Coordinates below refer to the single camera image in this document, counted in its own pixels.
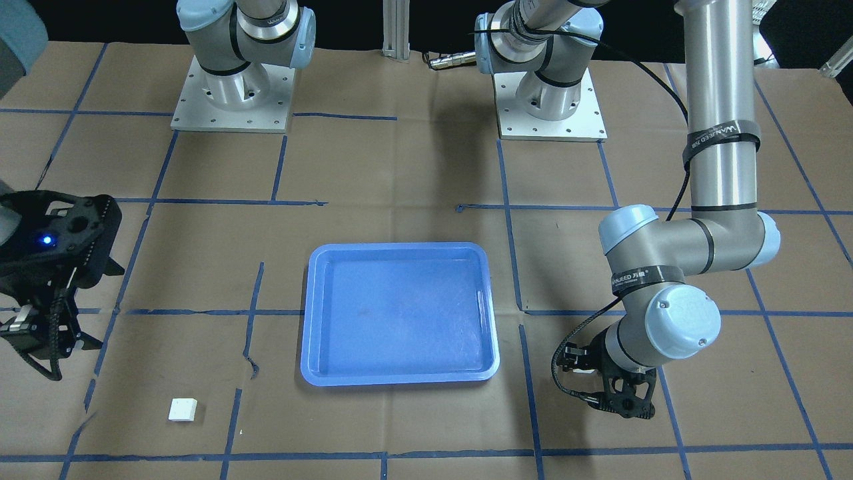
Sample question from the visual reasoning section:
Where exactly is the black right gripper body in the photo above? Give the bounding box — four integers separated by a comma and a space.
1, 189, 125, 311

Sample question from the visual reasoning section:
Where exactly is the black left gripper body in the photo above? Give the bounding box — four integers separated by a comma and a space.
562, 331, 657, 419

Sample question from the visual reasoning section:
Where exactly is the white block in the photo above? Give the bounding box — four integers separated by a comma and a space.
167, 397, 198, 422

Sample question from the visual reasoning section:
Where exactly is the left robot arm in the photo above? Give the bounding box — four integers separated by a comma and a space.
473, 1, 781, 419

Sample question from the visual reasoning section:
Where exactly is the blue plastic tray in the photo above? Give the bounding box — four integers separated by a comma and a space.
301, 242, 500, 388

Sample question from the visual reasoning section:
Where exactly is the brown paper table cover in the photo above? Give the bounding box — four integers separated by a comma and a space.
2, 43, 851, 479

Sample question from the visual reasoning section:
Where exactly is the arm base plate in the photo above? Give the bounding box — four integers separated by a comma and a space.
492, 70, 608, 142
171, 59, 297, 134

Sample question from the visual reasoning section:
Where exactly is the aluminium frame post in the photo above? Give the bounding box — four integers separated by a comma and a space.
381, 0, 411, 63

